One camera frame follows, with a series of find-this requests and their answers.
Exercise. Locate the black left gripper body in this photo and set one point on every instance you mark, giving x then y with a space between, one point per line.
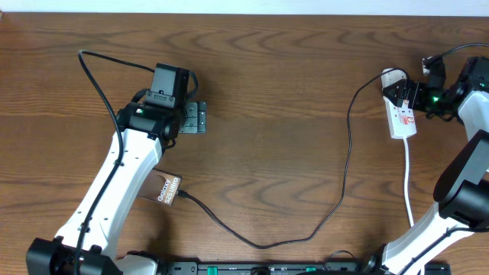
196 117

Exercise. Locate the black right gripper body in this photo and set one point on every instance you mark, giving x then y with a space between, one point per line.
425 98

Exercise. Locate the Galaxy S25 Ultra smartphone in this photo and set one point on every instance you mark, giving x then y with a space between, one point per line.
160 187

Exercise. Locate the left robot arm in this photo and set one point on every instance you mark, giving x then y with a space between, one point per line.
146 127

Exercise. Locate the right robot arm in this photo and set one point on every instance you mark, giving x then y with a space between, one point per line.
460 206

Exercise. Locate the white power strip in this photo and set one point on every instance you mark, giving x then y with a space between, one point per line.
400 118

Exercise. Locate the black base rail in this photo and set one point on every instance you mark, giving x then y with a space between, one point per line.
194 268

